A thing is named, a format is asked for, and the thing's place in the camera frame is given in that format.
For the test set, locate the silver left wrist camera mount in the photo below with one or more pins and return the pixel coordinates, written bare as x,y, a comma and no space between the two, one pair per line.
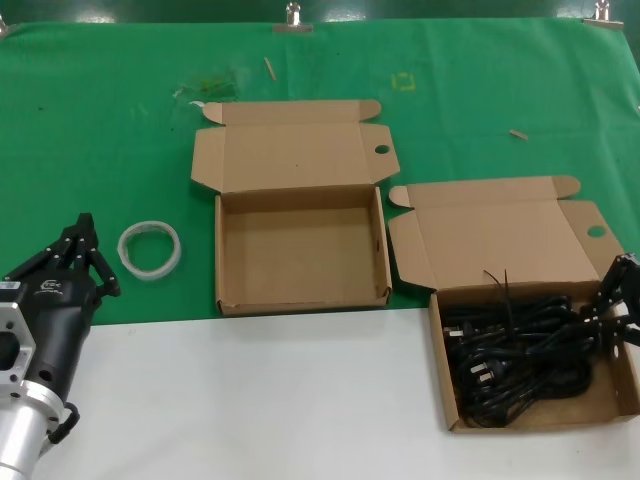
20,340

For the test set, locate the thin wooden stick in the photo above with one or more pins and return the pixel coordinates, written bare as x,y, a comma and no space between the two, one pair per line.
270,68

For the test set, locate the clear adhesive tape roll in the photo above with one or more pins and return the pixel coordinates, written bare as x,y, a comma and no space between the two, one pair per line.
125,250

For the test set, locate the short wooden piece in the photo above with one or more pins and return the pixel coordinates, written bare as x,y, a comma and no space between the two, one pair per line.
518,135

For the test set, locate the green table cloth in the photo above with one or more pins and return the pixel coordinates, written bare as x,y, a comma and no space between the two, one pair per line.
75,125

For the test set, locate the wide open cardboard box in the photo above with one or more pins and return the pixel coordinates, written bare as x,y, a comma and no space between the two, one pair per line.
300,250

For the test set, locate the silver metal spring clip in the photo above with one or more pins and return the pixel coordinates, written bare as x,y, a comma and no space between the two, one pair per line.
292,27
602,20

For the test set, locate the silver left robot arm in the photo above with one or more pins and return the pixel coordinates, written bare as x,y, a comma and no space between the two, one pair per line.
25,430

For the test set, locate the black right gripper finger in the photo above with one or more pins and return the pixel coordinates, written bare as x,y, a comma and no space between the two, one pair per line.
620,329
620,277

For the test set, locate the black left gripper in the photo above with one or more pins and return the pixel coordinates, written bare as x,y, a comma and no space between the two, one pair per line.
60,310

